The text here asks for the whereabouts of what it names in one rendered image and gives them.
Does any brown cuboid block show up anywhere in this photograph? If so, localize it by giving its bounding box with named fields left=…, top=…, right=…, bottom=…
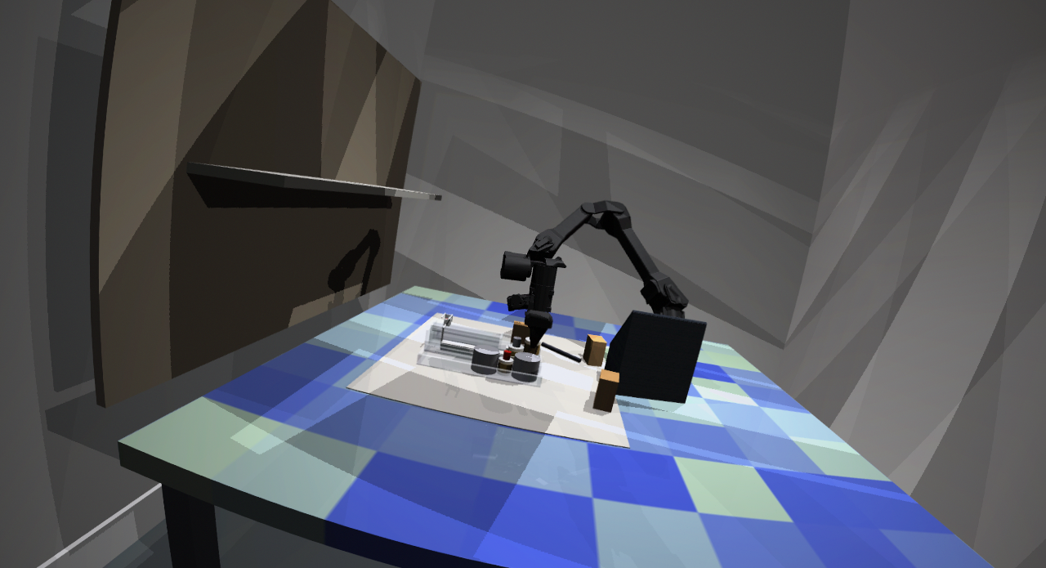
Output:
left=583, top=334, right=607, bottom=367

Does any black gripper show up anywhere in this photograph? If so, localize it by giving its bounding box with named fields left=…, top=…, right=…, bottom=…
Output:
left=525, top=282, right=554, bottom=348

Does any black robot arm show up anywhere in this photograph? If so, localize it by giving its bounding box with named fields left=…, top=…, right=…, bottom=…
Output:
left=500, top=200, right=689, bottom=319

